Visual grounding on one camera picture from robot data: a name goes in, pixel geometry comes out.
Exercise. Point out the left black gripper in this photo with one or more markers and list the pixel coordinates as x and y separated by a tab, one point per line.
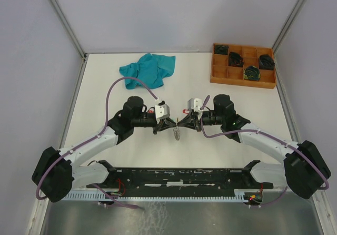
163	124

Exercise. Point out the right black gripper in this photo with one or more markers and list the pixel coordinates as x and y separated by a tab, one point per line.
195	118

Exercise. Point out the metal keyring holder yellow tip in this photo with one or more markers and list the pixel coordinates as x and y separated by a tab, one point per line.
176	130

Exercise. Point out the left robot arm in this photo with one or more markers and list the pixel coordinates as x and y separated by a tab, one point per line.
59	171

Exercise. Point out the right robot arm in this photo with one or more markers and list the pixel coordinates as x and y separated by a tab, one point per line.
300	166

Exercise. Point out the teal cloth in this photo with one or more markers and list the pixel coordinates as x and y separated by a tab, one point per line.
151	69

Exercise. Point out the dark rolled sock top-left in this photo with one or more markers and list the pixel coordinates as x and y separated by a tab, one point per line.
221	49

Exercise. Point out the dark rolled sock yellow-patterned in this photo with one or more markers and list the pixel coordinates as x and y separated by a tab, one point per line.
251	73

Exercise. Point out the wooden compartment tray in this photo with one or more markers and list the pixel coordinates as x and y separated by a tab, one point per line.
222	73

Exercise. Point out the left status led board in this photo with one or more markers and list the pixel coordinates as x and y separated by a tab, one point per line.
119	193

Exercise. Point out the status led board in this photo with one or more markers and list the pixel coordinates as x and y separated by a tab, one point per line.
255	198
119	193

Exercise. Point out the dark rolled sock right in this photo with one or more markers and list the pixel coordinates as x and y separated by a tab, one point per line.
266	62

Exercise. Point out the right status led board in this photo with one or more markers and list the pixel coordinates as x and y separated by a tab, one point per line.
255	198

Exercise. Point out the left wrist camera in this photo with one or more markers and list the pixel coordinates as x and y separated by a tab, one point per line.
162	111

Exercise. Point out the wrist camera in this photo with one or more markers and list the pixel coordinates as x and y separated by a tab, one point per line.
162	111
194	104

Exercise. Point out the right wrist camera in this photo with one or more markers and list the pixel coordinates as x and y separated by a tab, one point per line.
194	104

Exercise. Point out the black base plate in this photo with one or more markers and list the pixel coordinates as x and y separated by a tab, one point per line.
189	182

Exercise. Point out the white slotted cable duct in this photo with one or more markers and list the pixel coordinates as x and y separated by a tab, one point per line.
97	195

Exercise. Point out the left corner aluminium post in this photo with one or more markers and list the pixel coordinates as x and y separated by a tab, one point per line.
68	29

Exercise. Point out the corner aluminium post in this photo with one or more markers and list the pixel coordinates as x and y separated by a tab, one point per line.
288	24
68	29

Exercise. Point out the right corner aluminium post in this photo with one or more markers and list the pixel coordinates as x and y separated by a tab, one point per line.
288	24

